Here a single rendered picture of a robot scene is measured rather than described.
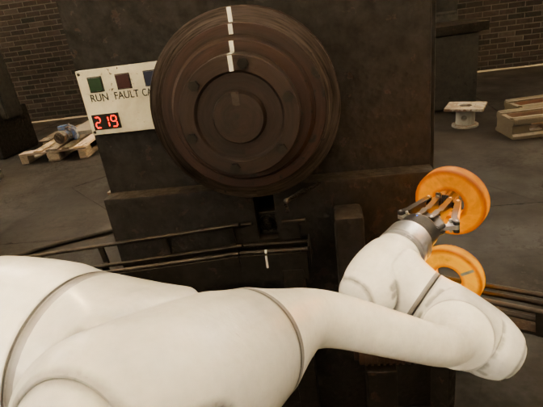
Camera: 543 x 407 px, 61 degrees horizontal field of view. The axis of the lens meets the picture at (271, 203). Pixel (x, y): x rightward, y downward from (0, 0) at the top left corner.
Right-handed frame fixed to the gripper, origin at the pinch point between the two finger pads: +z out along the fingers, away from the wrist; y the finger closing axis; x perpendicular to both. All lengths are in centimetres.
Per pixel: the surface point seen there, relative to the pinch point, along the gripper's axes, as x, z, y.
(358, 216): -11.7, 1.9, -25.1
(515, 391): -94, 40, 9
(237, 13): 42, -9, -45
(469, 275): -18.4, -2.4, 5.2
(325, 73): 26.3, 0.5, -29.6
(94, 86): 30, -25, -88
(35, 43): 19, 257, -730
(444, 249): -13.4, -1.9, -0.6
